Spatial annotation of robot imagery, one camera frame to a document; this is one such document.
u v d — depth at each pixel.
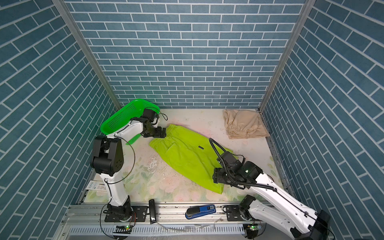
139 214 0.74
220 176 0.66
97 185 0.82
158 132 0.89
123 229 0.72
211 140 0.65
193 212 0.70
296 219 0.41
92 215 0.75
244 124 1.08
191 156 0.94
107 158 0.52
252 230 0.72
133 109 1.16
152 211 0.72
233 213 0.74
